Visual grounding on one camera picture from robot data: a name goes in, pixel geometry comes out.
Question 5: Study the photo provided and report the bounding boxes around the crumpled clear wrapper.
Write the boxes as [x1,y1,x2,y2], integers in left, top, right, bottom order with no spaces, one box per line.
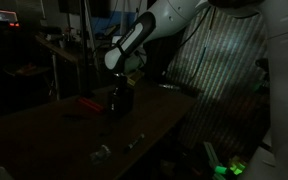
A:
[89,144,113,165]

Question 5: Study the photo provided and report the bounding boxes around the background work table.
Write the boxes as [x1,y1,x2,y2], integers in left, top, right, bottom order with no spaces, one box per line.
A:
[34,33,85,102]

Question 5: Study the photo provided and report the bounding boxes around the corrugated metal panel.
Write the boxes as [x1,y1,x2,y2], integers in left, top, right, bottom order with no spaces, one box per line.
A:
[165,9,272,158]

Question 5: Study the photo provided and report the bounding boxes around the black vertical stand pole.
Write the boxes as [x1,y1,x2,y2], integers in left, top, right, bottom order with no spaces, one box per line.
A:
[78,0,96,100]

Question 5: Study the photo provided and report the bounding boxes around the black box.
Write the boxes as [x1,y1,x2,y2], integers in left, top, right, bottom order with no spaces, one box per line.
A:
[107,84,135,118]

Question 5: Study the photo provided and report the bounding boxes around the glowing green object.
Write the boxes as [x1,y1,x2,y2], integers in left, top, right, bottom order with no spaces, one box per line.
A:
[213,159,247,176]

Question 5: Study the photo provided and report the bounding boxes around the lit monitor screen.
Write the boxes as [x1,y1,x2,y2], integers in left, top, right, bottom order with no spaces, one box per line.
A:
[0,8,20,25]

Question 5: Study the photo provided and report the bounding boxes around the small metallic objects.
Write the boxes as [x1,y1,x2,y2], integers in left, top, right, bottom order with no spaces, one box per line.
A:
[125,133,146,153]

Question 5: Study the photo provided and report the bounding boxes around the red flat bar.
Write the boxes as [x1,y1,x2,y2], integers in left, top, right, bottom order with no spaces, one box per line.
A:
[76,96,105,115]

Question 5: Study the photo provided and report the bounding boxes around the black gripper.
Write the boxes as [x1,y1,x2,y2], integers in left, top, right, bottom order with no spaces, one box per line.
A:
[111,71,134,90]

